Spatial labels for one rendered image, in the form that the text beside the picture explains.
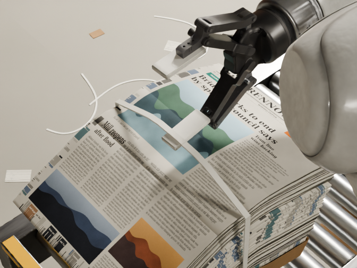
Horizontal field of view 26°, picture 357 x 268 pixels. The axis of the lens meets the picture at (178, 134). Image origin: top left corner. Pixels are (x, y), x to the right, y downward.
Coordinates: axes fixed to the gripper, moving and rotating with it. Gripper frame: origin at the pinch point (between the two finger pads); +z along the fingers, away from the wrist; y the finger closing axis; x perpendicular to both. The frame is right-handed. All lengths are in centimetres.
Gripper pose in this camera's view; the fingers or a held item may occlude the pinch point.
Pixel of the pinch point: (170, 103)
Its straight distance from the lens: 104.9
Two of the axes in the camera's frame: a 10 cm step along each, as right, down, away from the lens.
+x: -6.7, -5.3, 5.2
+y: 0.8, 6.4, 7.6
